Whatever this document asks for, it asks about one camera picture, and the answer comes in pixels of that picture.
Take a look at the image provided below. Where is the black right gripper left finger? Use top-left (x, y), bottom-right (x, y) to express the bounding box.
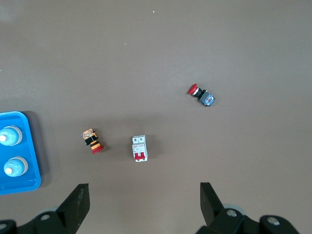
top-left (0, 183), bottom-right (91, 234)

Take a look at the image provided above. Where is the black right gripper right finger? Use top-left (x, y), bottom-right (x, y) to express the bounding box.
top-left (196, 182), bottom-right (302, 234)

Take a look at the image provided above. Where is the light blue service bell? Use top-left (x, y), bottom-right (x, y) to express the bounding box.
top-left (0, 125), bottom-right (23, 147)
top-left (3, 156), bottom-right (29, 178)

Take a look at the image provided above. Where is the orange red emergency stop button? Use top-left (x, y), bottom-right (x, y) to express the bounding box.
top-left (80, 128), bottom-right (104, 155)

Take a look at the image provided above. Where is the blue plastic tray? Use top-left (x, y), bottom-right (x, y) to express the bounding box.
top-left (0, 111), bottom-right (41, 195)

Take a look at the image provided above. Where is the white red circuit breaker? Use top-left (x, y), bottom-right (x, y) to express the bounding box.
top-left (132, 135), bottom-right (148, 163)

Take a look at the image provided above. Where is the red mushroom push button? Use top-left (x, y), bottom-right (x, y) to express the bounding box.
top-left (187, 83), bottom-right (216, 107)

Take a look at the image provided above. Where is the brown table cover mat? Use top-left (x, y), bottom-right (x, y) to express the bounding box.
top-left (0, 0), bottom-right (312, 234)

